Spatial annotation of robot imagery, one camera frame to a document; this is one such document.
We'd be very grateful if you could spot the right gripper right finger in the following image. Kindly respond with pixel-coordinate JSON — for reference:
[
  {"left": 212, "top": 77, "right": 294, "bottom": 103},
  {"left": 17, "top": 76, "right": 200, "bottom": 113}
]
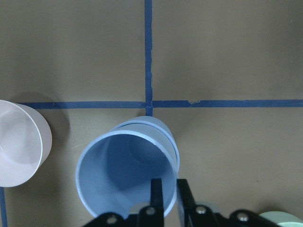
[{"left": 177, "top": 179, "right": 220, "bottom": 227}]

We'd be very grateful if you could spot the mint green bowl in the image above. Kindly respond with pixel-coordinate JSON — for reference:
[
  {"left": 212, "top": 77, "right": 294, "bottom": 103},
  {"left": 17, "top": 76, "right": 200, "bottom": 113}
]
[{"left": 260, "top": 211, "right": 303, "bottom": 227}]

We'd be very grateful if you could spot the pink bowl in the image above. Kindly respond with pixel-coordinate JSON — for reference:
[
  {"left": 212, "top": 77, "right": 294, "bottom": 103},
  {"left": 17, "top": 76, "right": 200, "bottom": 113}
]
[{"left": 0, "top": 100, "right": 52, "bottom": 187}]

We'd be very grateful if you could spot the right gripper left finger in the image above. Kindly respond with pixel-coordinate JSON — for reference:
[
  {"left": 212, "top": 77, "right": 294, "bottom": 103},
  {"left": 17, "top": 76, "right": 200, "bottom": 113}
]
[{"left": 139, "top": 178, "right": 164, "bottom": 227}]

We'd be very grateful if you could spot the blue cup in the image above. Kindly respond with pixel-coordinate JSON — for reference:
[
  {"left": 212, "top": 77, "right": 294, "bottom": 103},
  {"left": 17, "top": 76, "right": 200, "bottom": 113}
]
[
  {"left": 75, "top": 130, "right": 178, "bottom": 218},
  {"left": 111, "top": 116, "right": 180, "bottom": 172}
]

